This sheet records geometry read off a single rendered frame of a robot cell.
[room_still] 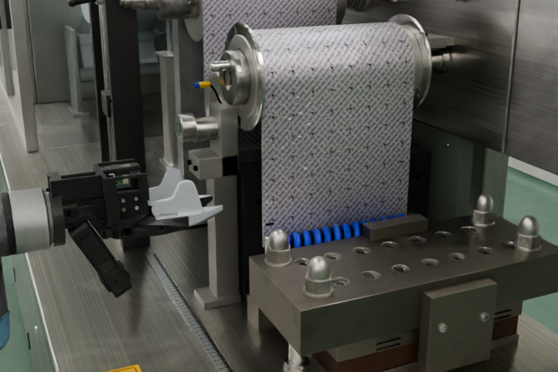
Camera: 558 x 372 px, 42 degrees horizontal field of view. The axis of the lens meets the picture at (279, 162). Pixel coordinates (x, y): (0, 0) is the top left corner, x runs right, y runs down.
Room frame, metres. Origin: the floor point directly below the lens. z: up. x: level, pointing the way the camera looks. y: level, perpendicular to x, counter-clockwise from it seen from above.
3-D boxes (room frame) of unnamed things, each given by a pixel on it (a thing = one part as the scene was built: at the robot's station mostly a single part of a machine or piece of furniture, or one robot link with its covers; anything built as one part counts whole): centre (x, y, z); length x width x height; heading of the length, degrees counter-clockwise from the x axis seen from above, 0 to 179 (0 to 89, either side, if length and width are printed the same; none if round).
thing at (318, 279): (0.78, -0.05, 1.05); 0.04 x 0.04 x 0.04
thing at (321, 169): (0.98, -0.09, 1.11); 0.23 x 0.01 x 0.18; 114
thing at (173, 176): (0.91, 0.14, 1.11); 0.09 x 0.03 x 0.06; 123
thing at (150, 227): (0.84, 0.16, 1.09); 0.09 x 0.05 x 0.02; 105
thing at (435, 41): (1.11, -0.23, 1.28); 0.06 x 0.05 x 0.02; 114
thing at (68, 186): (0.84, 0.22, 1.12); 0.12 x 0.08 x 0.09; 114
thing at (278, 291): (0.89, -0.18, 1.00); 0.40 x 0.16 x 0.06; 114
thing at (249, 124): (0.99, 0.05, 1.25); 0.15 x 0.01 x 0.15; 24
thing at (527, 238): (0.91, -0.34, 1.05); 0.04 x 0.04 x 0.04
